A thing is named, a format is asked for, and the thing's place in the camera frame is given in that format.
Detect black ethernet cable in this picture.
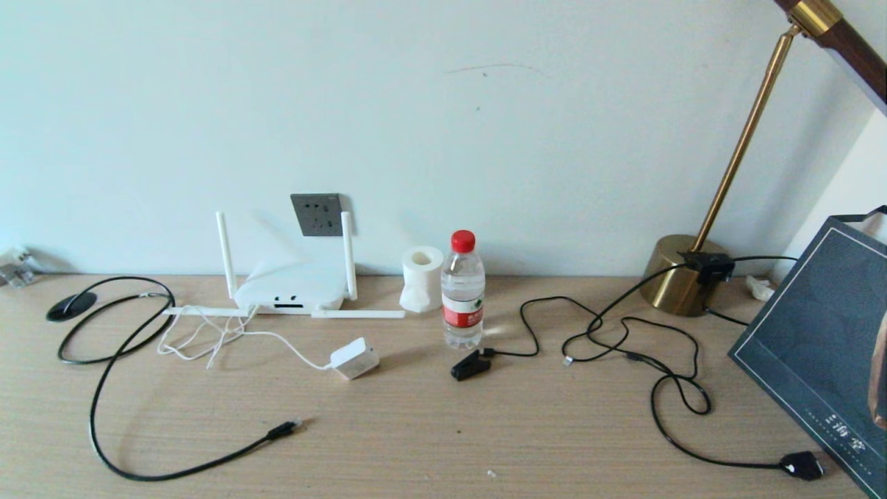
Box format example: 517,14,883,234
58,277,303,482

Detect white router with antennas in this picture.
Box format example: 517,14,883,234
163,211,406,319

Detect white toilet paper roll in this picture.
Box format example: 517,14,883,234
399,246,445,313

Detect red-capped water bottle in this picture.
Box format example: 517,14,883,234
441,230,486,350

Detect black clip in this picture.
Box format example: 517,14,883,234
450,349,495,381

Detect brass desk lamp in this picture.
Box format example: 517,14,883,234
639,0,887,317

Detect black box on lamp base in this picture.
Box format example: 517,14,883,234
679,251,737,283

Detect black round desk grommet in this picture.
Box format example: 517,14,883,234
46,292,98,322

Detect dark blue paper bag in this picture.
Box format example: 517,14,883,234
728,206,887,498

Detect thin black clip cable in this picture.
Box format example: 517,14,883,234
485,296,712,417

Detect grey wall socket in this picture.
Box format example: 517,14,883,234
290,193,344,237

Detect white power adapter with cord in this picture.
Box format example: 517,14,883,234
157,305,333,370

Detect black lamp power cable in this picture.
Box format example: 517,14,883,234
563,255,825,480

